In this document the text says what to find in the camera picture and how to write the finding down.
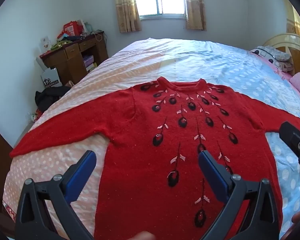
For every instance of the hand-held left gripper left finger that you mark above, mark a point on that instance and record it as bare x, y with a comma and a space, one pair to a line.
86, 170

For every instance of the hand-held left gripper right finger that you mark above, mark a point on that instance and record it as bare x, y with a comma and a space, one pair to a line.
212, 177

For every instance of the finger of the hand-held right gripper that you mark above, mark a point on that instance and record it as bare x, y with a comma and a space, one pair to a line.
293, 140

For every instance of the red knitted sweater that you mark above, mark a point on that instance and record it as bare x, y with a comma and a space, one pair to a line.
145, 120

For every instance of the dark clothes pile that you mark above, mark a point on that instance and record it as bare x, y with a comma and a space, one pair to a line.
50, 96

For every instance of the person's right hand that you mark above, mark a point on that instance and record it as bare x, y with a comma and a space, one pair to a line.
297, 218

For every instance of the pink printed pillow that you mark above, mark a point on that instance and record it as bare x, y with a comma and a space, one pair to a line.
285, 66

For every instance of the grey patterned pillow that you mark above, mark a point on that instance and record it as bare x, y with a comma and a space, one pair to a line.
275, 52

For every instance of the cream wooden headboard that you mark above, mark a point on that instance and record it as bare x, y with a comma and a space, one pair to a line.
287, 40

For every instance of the brown wooden desk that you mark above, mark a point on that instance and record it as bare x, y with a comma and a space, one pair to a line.
70, 62

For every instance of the stack of boxes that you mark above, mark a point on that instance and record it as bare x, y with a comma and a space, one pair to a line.
88, 61

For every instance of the yellow curtain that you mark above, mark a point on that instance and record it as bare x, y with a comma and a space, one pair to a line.
298, 26

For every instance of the bed with polka dot sheet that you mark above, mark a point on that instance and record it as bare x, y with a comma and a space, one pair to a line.
190, 60

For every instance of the green cloth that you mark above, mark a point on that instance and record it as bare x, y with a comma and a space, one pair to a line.
58, 45

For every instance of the white card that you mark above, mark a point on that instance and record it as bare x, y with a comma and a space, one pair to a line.
45, 43

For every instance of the red gift box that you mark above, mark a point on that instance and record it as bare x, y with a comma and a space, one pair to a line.
71, 28

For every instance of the beige patterned curtain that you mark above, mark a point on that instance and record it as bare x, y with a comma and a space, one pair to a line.
195, 7
126, 7

